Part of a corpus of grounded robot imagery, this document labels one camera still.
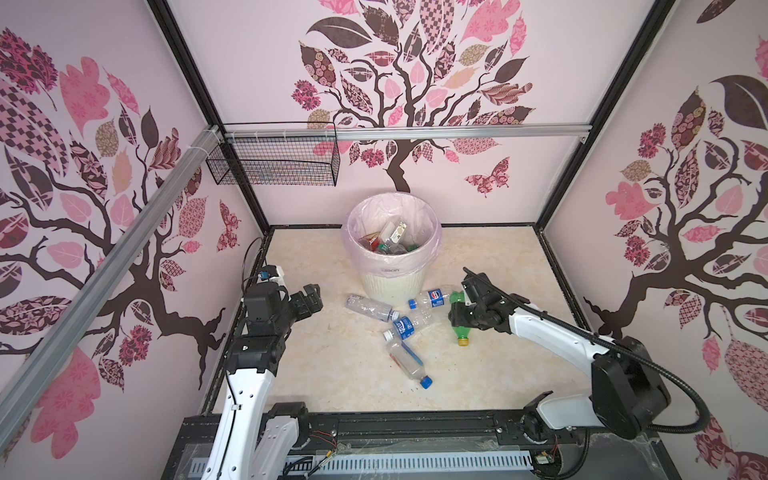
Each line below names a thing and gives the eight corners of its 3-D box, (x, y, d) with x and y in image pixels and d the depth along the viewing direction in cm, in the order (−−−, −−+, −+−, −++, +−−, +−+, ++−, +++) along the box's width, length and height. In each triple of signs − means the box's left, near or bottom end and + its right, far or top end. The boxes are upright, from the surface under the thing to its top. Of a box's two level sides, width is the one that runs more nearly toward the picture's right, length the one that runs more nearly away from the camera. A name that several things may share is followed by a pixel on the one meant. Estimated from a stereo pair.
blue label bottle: (390, 349, 89) (390, 342, 85) (381, 334, 92) (381, 326, 88) (440, 323, 94) (442, 315, 90) (430, 309, 98) (432, 301, 93)
